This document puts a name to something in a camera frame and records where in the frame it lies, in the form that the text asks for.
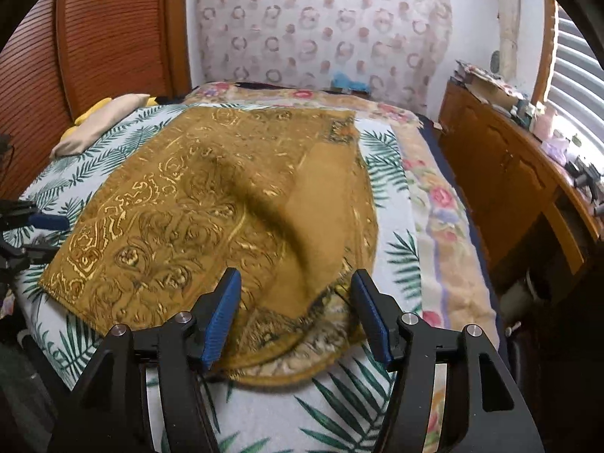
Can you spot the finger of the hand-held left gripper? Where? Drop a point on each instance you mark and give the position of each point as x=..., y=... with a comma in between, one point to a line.
x=33, y=252
x=49, y=223

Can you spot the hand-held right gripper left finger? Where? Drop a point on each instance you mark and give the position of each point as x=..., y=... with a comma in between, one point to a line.
x=222, y=325

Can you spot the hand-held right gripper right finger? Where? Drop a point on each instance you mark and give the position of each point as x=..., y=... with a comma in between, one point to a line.
x=373, y=321

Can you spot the golden patterned shirt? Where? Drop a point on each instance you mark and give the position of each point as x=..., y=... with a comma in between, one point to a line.
x=165, y=207

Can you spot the white palm leaf blanket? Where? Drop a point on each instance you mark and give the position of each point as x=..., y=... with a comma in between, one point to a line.
x=330, y=415

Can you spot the beige pillow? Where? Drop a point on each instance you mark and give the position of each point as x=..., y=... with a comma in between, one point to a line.
x=99, y=125

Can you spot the beige floral blanket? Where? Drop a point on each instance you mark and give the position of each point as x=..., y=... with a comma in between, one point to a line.
x=439, y=226

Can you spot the grey cylinder container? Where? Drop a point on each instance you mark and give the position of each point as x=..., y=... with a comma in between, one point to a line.
x=519, y=295

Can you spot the wooden louvered wardrobe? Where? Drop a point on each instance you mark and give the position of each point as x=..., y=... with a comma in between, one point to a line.
x=108, y=33

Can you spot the wooden dresser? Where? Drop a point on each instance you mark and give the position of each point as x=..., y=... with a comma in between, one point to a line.
x=495, y=160

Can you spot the blue cloth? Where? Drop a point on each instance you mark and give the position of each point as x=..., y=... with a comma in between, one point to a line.
x=351, y=81

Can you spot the pile of papers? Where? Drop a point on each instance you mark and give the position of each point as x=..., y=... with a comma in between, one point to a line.
x=486, y=82

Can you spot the pink container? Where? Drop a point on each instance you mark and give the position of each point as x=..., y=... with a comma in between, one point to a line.
x=547, y=120

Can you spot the beige tied curtain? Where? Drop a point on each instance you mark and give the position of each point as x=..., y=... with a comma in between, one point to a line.
x=508, y=19

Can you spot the patterned wall cloth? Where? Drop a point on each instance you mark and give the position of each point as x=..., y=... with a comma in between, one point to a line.
x=321, y=19

